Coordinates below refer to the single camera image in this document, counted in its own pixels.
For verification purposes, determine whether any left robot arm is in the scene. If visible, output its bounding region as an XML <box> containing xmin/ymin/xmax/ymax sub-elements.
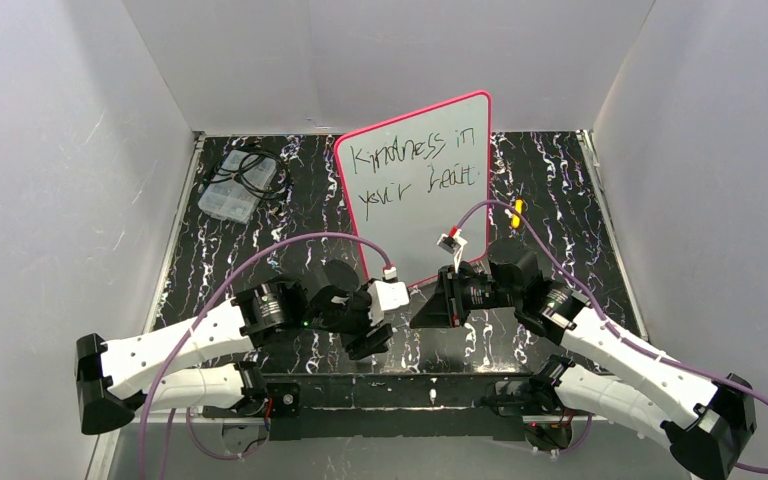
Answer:
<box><xmin>74</xmin><ymin>260</ymin><xmax>409</xmax><ymax>435</ymax></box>

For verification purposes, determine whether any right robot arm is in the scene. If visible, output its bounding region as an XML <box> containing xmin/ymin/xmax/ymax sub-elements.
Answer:
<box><xmin>410</xmin><ymin>238</ymin><xmax>756</xmax><ymax>479</ymax></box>

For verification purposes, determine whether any pink framed whiteboard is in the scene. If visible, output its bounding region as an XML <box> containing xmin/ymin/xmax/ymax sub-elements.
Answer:
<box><xmin>334</xmin><ymin>91</ymin><xmax>492</xmax><ymax>287</ymax></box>

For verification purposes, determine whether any yellow marker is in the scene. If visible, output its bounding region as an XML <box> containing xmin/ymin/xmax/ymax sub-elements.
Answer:
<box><xmin>510</xmin><ymin>199</ymin><xmax>524</xmax><ymax>229</ymax></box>

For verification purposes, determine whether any clear plastic box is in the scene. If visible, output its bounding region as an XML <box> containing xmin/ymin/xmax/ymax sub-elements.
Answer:
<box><xmin>198</xmin><ymin>149</ymin><xmax>277</xmax><ymax>224</ymax></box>

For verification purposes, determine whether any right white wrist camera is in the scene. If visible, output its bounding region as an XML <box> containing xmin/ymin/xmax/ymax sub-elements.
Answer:
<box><xmin>436</xmin><ymin>226</ymin><xmax>468</xmax><ymax>273</ymax></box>

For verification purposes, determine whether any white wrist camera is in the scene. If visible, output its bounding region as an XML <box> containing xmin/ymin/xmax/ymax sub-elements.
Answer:
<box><xmin>367</xmin><ymin>280</ymin><xmax>410</xmax><ymax>316</ymax></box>
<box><xmin>436</xmin><ymin>226</ymin><xmax>468</xmax><ymax>273</ymax></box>

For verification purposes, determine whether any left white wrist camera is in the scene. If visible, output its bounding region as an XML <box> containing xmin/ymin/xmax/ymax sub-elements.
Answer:
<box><xmin>367</xmin><ymin>280</ymin><xmax>410</xmax><ymax>316</ymax></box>

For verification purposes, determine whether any aluminium front rail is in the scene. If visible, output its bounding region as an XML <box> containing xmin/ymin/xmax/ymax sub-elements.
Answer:
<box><xmin>100</xmin><ymin>374</ymin><xmax>698</xmax><ymax>425</ymax></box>

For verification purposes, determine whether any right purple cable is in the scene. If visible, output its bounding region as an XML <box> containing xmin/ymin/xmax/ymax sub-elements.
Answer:
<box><xmin>453</xmin><ymin>199</ymin><xmax>768</xmax><ymax>477</ymax></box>

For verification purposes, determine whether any black coiled cable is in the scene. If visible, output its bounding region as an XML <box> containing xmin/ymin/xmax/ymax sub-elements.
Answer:
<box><xmin>211</xmin><ymin>149</ymin><xmax>294</xmax><ymax>201</ymax></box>

